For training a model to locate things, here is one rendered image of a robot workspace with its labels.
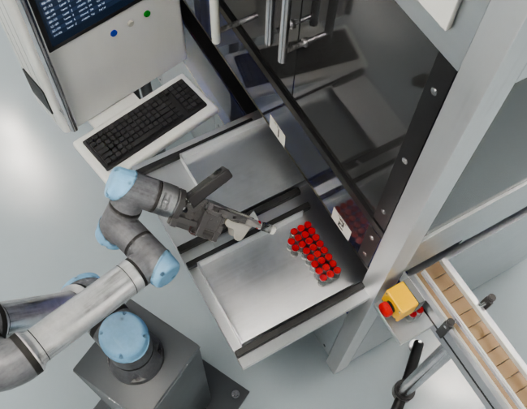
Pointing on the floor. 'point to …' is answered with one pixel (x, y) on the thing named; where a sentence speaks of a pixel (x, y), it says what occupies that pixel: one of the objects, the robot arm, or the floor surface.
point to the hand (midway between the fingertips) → (256, 221)
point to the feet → (408, 373)
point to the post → (445, 154)
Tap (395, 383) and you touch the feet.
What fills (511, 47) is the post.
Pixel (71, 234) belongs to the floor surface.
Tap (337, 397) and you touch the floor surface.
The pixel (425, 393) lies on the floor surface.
